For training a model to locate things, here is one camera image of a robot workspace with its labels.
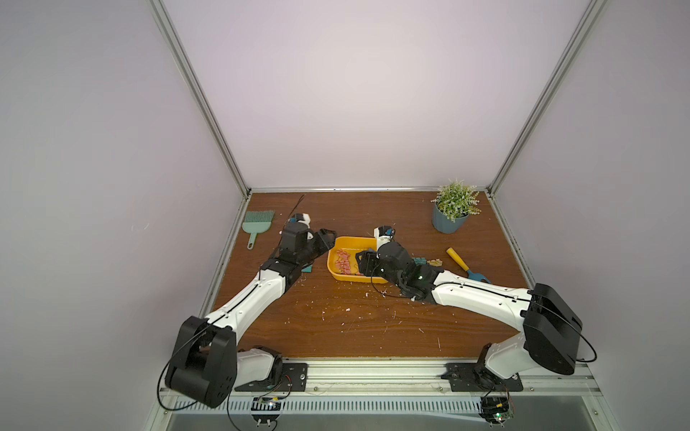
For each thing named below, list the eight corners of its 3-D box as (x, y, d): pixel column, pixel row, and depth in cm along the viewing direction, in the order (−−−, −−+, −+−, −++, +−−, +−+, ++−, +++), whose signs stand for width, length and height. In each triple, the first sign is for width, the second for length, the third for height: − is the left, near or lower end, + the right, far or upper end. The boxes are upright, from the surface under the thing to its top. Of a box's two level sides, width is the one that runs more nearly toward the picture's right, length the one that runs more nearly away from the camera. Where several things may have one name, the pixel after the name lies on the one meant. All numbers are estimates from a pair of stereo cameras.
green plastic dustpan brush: (235, 249, 105) (233, 246, 103) (248, 214, 117) (246, 210, 115) (264, 249, 105) (263, 245, 103) (273, 213, 117) (272, 210, 115)
